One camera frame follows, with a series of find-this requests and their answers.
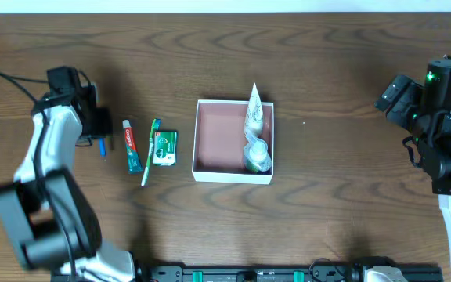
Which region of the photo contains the white box pink interior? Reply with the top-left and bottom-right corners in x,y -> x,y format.
192,99 -> 274,185

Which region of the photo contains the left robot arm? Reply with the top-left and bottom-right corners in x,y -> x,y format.
0,66 -> 137,281

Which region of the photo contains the blue disposable razor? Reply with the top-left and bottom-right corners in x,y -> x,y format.
98,138 -> 106,157

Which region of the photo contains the red green toothpaste tube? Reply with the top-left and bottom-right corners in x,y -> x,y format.
122,120 -> 143,175

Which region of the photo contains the green white toothbrush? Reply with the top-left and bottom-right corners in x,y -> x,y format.
141,118 -> 161,186

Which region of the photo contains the green soap packet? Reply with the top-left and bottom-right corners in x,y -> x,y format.
153,131 -> 178,166

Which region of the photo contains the clear pump spray bottle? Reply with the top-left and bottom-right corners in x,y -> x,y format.
244,129 -> 272,174

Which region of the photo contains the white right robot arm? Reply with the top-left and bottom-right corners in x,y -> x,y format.
374,56 -> 451,268

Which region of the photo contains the white leaf-print tube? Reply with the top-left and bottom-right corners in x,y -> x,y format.
244,84 -> 264,137

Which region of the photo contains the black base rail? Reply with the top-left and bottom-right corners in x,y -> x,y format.
51,256 -> 444,282

